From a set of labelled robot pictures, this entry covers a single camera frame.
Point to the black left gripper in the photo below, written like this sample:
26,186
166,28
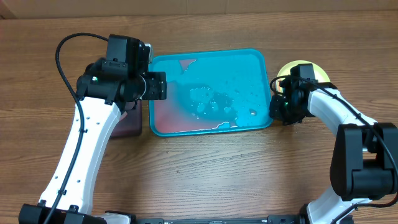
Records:
159,91

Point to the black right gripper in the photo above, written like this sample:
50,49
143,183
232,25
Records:
280,114

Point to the yellow plate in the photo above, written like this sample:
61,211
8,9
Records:
319,74

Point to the teal serving tray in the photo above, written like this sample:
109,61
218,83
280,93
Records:
211,92

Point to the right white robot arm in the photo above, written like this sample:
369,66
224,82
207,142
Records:
364,163

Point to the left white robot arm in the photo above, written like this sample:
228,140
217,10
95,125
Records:
100,96

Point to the dark maroon tray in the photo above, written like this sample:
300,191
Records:
130,123

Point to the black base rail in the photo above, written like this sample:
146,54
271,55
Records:
217,221

